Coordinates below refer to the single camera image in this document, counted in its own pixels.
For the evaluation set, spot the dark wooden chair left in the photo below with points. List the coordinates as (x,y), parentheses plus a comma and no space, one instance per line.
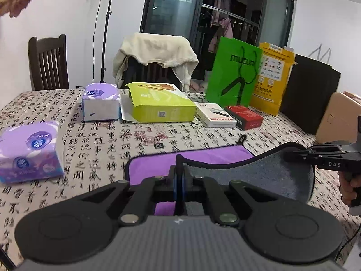
(48,63)

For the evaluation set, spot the person right hand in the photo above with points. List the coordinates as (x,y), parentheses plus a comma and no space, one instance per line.
(348,188)

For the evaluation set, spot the dark framed glass door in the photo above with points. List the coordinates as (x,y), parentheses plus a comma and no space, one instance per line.
(253,21)

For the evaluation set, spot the chair with cream cloth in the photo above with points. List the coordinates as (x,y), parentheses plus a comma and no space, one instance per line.
(151,73)

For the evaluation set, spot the pink hanging jacket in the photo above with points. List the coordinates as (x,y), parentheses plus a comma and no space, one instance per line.
(224,29)

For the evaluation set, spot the white flat box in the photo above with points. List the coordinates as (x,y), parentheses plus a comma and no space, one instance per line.
(213,116)

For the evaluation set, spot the black light stand pole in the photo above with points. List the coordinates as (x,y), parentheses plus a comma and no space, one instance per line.
(105,33)

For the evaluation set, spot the purple white tissue pack far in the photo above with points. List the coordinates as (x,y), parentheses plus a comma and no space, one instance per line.
(101,102)

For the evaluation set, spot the purple tissue pack near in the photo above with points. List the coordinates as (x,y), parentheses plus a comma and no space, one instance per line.
(31,152)

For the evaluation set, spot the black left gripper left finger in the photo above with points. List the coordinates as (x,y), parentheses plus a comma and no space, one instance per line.
(144,197)

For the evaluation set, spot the purple grey microfibre towel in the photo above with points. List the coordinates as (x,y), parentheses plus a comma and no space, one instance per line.
(268,171)

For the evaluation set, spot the cream cloth on chair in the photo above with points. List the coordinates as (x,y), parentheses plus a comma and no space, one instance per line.
(168,51)

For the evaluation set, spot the green mucun paper bag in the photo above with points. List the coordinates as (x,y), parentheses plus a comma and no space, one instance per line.
(233,77)

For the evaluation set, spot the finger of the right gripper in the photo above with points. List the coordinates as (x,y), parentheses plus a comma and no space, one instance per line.
(313,152)

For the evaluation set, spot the black paper bag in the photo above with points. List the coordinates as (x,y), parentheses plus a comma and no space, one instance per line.
(310,86)

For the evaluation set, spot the red black flat box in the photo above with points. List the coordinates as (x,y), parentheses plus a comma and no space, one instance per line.
(246,118)

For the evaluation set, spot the lime green cardboard box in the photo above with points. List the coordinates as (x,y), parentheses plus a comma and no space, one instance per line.
(159,103)

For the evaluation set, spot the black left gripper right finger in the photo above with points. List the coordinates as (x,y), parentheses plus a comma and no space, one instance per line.
(214,198)

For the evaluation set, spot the yellow paper bag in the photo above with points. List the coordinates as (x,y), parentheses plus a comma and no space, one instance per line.
(274,70)

